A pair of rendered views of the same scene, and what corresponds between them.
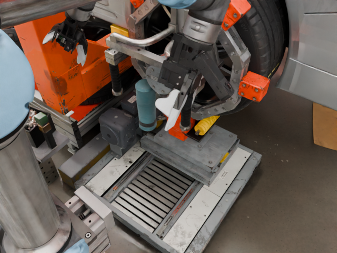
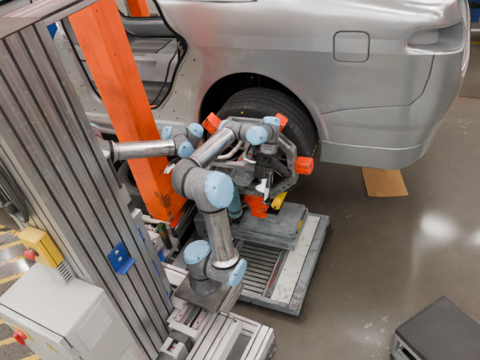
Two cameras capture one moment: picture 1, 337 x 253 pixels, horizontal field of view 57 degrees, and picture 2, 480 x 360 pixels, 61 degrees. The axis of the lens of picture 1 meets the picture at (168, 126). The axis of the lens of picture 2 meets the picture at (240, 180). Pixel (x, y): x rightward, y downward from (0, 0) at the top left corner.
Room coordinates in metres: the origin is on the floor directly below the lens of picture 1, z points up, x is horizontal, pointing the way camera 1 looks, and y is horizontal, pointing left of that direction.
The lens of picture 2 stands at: (-0.82, 0.23, 2.29)
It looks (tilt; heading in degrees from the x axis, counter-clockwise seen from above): 39 degrees down; 354
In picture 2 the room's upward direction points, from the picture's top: 11 degrees counter-clockwise
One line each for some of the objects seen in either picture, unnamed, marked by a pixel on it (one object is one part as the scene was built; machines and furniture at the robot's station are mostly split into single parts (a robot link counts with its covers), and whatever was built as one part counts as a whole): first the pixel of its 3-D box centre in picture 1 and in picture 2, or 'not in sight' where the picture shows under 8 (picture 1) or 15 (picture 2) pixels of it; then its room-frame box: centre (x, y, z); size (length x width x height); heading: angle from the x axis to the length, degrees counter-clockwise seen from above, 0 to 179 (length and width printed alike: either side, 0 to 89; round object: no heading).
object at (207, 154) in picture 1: (196, 124); (270, 204); (1.24, -0.16, 0.32); 0.40 x 0.30 x 0.28; 54
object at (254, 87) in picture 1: (253, 87); (303, 165); (0.92, -0.32, 0.85); 0.09 x 0.08 x 0.07; 54
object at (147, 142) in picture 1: (189, 143); (268, 222); (1.26, -0.13, 0.13); 0.50 x 0.36 x 0.10; 54
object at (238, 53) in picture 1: (183, 59); (251, 159); (1.10, -0.06, 0.85); 0.54 x 0.07 x 0.54; 54
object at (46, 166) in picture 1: (37, 156); not in sight; (1.09, 0.74, 0.21); 0.10 x 0.10 x 0.42; 54
